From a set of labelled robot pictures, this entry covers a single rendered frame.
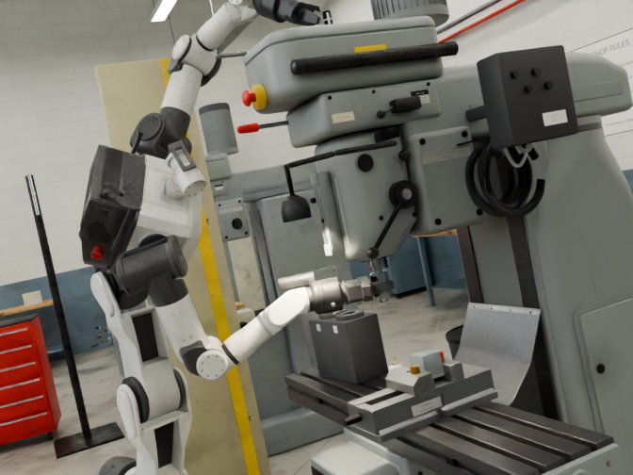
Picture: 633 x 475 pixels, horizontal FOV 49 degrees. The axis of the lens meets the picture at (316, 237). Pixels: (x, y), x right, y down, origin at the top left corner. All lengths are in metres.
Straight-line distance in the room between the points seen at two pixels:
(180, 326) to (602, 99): 1.34
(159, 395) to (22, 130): 8.84
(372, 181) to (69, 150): 9.21
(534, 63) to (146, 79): 2.19
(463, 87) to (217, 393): 2.14
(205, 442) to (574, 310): 2.11
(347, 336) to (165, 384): 0.55
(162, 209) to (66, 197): 8.88
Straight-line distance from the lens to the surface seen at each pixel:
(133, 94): 3.45
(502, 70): 1.63
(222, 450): 3.58
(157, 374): 2.13
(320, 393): 2.11
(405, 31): 1.81
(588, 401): 2.01
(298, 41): 1.67
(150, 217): 1.78
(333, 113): 1.67
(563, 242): 1.94
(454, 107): 1.86
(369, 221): 1.71
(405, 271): 9.19
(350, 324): 2.07
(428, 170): 1.78
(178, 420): 2.20
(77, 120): 10.83
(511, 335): 1.99
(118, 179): 1.83
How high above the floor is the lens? 1.48
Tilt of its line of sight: 3 degrees down
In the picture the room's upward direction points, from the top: 12 degrees counter-clockwise
